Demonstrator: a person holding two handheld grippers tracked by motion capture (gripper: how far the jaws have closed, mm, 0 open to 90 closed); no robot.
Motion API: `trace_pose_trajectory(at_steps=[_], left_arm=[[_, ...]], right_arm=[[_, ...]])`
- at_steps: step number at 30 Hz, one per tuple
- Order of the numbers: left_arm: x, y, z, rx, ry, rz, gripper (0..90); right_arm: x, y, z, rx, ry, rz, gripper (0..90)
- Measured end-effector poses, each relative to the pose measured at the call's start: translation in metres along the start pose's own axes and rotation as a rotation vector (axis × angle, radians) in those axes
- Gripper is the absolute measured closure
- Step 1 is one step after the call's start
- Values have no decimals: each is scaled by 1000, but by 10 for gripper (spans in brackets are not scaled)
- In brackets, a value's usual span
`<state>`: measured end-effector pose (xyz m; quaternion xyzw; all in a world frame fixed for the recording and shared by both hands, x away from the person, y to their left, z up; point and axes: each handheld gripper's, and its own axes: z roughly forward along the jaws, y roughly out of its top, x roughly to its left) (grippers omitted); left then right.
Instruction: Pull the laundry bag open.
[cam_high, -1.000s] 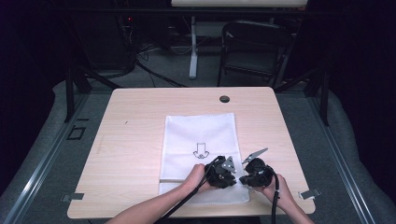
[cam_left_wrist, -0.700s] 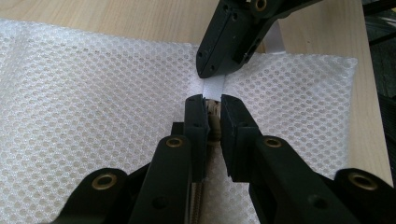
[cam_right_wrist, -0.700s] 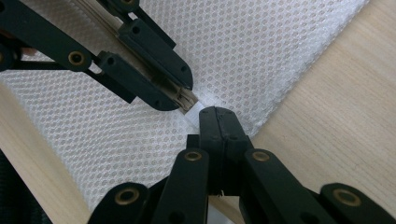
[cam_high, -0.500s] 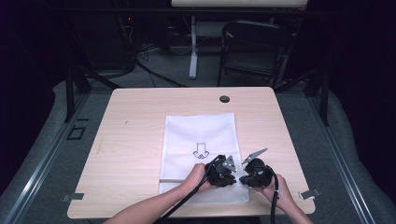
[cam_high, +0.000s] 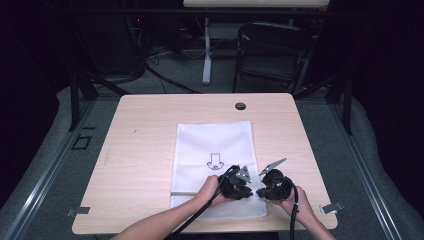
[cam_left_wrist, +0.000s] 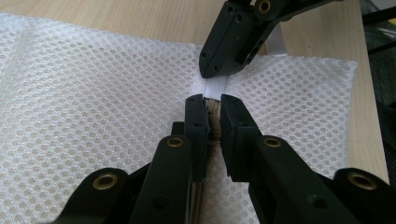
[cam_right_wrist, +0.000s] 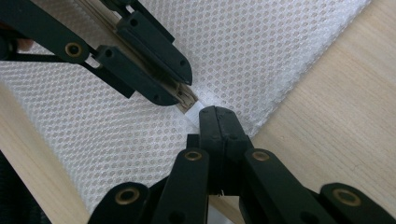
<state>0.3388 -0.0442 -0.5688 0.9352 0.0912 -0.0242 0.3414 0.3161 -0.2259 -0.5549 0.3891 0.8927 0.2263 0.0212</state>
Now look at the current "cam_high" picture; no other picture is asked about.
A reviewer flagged black metal stand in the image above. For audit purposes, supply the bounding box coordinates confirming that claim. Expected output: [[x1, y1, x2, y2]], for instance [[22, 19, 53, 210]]
[[293, 70, 354, 136], [67, 69, 132, 132]]

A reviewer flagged aluminium floor rail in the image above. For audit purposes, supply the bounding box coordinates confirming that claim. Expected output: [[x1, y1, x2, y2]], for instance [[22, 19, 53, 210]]
[[327, 99, 404, 240], [0, 99, 97, 240]]

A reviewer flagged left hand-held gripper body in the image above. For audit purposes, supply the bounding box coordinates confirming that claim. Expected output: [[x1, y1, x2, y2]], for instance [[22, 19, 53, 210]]
[[217, 164, 254, 201]]

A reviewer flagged white desk leg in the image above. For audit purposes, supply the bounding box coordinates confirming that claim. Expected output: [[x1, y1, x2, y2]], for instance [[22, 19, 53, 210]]
[[201, 16, 214, 86]]

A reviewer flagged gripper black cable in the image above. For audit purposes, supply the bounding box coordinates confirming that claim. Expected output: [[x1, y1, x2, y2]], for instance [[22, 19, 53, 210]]
[[165, 164, 240, 240], [288, 179, 300, 240]]

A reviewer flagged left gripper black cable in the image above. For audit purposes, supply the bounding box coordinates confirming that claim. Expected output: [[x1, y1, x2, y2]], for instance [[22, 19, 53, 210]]
[[165, 164, 240, 240]]

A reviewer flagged person's right hand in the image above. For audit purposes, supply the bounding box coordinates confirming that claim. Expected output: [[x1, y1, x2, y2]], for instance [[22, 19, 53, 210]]
[[272, 185, 315, 224]]

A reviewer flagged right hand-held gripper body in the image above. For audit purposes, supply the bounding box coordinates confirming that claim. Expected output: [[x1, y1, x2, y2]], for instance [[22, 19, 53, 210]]
[[258, 157, 296, 201]]

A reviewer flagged black folding chair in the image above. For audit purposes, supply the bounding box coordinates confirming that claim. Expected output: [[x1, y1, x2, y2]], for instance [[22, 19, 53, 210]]
[[232, 21, 315, 96]]

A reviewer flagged white mesh laundry bag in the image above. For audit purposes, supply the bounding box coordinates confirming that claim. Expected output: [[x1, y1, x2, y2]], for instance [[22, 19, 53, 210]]
[[169, 120, 269, 220]]

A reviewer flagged person's left hand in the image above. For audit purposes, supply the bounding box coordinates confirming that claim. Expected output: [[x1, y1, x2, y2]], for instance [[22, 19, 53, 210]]
[[195, 175, 232, 208]]

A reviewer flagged black equipment cabinet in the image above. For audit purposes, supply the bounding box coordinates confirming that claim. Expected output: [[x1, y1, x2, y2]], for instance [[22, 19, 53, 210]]
[[78, 15, 146, 77]]

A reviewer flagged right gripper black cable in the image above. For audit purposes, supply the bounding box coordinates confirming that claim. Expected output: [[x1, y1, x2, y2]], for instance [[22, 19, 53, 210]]
[[288, 179, 300, 240]]

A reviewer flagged thick black floor cable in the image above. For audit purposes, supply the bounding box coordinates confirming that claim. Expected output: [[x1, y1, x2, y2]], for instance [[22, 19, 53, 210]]
[[144, 64, 202, 95]]

